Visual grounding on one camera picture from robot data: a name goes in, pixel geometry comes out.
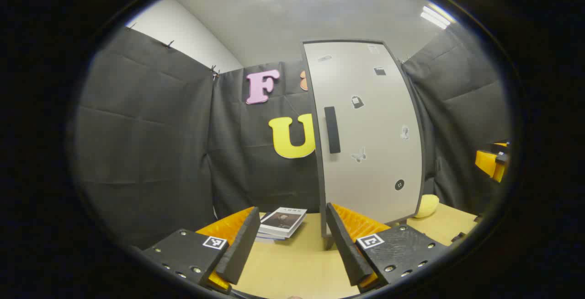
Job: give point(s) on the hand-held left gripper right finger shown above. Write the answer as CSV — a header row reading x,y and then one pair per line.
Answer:
x,y
347,248

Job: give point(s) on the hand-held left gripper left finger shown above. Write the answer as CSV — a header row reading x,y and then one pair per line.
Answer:
x,y
240,248

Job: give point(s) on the yellow plush toy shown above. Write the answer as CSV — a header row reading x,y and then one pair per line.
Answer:
x,y
427,206

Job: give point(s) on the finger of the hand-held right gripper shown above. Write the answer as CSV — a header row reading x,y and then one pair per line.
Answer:
x,y
486,164

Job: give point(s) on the grey cabinet door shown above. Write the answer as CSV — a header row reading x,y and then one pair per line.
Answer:
x,y
365,175

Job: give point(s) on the black backdrop cloth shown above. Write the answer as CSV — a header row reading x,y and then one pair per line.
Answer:
x,y
146,130

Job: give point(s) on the thin white book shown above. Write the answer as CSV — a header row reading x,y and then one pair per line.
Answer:
x,y
267,238

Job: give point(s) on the ceiling light panel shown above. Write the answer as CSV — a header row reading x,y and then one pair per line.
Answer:
x,y
436,16

